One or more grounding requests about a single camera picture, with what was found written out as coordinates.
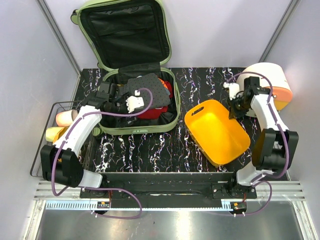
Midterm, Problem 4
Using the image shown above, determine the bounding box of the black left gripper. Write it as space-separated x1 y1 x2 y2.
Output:
109 92 138 127

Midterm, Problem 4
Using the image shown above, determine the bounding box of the orange plastic basket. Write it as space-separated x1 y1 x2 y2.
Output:
184 99 251 166

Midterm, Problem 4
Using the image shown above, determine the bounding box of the grey dotted garment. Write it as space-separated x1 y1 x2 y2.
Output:
118 73 171 109

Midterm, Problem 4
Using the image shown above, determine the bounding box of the green hard-shell suitcase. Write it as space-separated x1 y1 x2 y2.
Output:
70 0 181 136

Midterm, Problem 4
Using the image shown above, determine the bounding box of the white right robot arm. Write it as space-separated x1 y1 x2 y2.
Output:
223 71 299 199

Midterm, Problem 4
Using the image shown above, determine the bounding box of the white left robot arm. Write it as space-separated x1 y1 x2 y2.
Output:
40 83 142 198

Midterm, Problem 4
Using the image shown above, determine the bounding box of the red garment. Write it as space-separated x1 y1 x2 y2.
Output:
137 78 173 120

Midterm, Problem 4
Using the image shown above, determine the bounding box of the white orange drawer cabinet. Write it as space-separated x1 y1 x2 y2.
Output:
236 62 293 112

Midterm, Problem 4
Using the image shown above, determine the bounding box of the pink cup in basket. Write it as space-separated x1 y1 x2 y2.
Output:
55 109 78 127

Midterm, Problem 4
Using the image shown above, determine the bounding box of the yellow cup in basket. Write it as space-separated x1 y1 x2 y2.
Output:
45 126 67 143

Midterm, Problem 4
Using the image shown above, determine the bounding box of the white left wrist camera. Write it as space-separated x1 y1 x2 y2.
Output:
125 90 145 114

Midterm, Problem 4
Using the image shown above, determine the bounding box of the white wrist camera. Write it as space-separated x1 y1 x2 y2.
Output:
223 82 240 100
125 90 145 114

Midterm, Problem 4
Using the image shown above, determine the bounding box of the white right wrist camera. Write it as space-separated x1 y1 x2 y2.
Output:
223 82 240 100

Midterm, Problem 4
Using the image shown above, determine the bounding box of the black wire basket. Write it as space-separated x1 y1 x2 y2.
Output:
39 104 102 181

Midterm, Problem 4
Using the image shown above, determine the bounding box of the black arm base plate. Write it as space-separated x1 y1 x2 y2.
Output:
79 171 258 200

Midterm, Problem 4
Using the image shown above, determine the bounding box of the aluminium rail frame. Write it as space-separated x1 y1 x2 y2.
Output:
23 181 320 240

